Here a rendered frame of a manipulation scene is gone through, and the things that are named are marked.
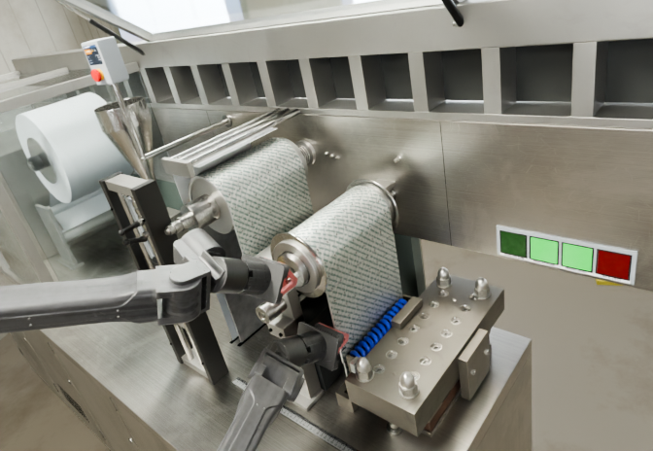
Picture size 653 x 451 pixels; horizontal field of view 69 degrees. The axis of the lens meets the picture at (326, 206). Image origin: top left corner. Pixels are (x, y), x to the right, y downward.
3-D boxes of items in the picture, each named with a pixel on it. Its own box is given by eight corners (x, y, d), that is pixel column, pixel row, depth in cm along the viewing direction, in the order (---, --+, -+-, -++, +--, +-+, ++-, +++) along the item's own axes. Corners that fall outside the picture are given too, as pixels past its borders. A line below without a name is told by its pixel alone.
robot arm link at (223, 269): (210, 300, 72) (227, 268, 71) (187, 274, 76) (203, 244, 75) (241, 300, 78) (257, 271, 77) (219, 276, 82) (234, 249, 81)
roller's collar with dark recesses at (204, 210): (186, 228, 107) (176, 203, 104) (207, 216, 110) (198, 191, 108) (202, 234, 102) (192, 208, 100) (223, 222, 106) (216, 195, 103)
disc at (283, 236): (278, 285, 102) (262, 225, 95) (279, 283, 102) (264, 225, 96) (330, 307, 93) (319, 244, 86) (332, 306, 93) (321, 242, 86)
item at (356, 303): (341, 363, 101) (326, 293, 93) (401, 298, 116) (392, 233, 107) (343, 364, 100) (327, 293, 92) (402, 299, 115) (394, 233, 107)
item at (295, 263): (272, 251, 94) (299, 260, 89) (279, 246, 95) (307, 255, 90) (280, 282, 97) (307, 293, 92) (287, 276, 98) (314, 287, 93)
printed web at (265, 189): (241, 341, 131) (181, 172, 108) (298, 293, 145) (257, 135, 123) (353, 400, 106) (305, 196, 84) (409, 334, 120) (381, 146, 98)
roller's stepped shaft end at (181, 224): (164, 237, 101) (158, 225, 100) (188, 224, 105) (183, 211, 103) (172, 240, 99) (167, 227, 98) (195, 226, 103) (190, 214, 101)
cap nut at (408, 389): (395, 394, 89) (392, 376, 87) (405, 380, 92) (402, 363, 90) (412, 401, 87) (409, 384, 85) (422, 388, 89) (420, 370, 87)
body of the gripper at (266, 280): (282, 304, 81) (253, 304, 75) (240, 289, 87) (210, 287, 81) (292, 267, 81) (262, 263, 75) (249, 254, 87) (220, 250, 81)
